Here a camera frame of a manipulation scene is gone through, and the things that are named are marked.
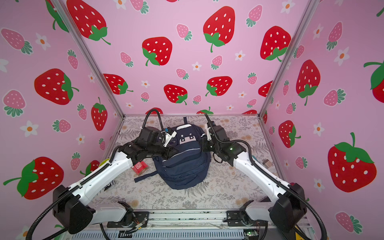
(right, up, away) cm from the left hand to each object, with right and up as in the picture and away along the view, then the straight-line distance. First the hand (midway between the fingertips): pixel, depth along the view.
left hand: (178, 149), depth 76 cm
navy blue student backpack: (+6, -10, +5) cm, 13 cm away
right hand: (+12, +4, +2) cm, 13 cm away
